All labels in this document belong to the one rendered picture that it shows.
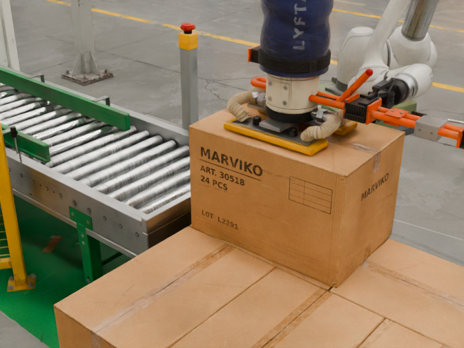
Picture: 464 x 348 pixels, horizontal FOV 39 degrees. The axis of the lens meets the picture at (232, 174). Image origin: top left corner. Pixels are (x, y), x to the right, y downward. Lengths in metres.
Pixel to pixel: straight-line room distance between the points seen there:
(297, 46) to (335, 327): 0.83
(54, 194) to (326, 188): 1.23
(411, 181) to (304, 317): 2.14
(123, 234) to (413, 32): 1.37
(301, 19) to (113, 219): 1.04
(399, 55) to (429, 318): 1.14
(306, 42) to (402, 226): 1.76
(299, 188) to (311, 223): 0.12
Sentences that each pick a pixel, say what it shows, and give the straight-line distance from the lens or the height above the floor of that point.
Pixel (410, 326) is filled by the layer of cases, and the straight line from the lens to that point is 2.01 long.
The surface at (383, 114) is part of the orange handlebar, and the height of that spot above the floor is 1.09.
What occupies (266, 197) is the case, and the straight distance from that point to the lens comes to 2.09.
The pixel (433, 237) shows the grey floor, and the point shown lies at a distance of 3.48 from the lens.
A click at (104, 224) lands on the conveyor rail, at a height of 0.49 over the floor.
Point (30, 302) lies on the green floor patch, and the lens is 3.02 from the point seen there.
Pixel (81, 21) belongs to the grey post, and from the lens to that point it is 5.55.
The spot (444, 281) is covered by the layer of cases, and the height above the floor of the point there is 0.54.
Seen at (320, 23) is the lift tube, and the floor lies 1.31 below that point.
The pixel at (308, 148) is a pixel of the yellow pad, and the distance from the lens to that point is 1.98.
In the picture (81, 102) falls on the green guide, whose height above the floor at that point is 0.62.
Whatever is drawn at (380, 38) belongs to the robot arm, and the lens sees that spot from 2.35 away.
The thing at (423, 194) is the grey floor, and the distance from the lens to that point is 3.88.
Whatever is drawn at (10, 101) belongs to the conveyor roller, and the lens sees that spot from 3.75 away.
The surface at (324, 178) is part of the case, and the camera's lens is 1.93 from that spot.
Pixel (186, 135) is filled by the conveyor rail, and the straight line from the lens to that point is 2.99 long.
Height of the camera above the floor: 1.80
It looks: 27 degrees down
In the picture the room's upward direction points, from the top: straight up
